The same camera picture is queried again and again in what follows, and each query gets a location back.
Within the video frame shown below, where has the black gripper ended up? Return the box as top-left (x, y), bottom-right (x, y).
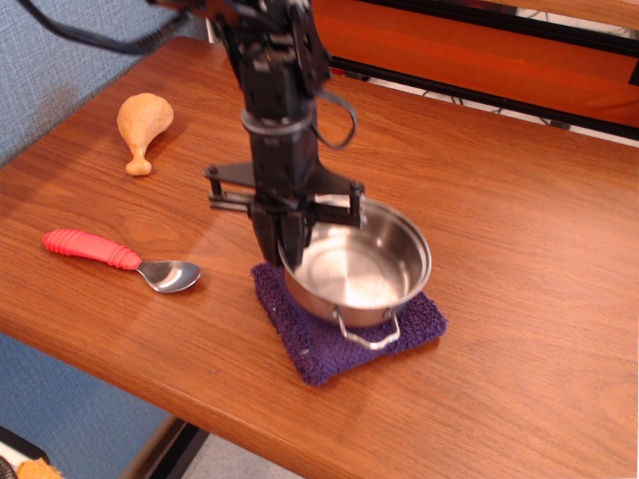
top-left (205, 119), bottom-right (364, 267)

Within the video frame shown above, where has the small stainless steel pot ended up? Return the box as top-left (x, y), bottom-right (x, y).
top-left (281, 199), bottom-right (432, 351)

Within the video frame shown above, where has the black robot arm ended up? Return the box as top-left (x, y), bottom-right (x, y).
top-left (162, 1), bottom-right (364, 267)

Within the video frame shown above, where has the purple terry cloth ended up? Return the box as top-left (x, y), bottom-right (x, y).
top-left (251, 262), bottom-right (448, 386)

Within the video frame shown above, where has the toy chicken drumstick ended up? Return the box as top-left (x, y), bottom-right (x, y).
top-left (116, 93), bottom-right (174, 177)

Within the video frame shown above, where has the orange toy at corner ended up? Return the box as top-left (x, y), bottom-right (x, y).
top-left (16, 459), bottom-right (63, 479)

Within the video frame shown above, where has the red handled metal spoon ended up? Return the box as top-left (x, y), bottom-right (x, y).
top-left (42, 229), bottom-right (201, 293)

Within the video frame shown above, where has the orange panel with black frame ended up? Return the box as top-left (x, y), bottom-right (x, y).
top-left (314, 1), bottom-right (638, 139)

